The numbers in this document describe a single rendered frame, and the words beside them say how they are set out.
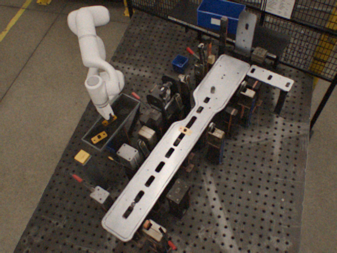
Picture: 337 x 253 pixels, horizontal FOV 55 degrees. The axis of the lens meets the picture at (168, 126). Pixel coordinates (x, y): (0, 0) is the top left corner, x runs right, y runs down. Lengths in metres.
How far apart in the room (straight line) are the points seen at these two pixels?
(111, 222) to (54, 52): 2.73
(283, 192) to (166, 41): 1.55
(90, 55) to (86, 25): 0.15
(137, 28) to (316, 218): 2.18
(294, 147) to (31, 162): 2.31
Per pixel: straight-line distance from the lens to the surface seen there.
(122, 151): 1.81
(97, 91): 1.60
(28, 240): 2.26
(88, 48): 1.66
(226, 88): 2.14
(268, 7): 2.42
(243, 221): 2.06
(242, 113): 2.23
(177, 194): 1.75
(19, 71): 4.12
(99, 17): 1.83
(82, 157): 1.79
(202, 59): 2.13
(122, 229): 1.76
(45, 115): 3.57
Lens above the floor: 2.67
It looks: 58 degrees down
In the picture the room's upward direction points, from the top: 8 degrees counter-clockwise
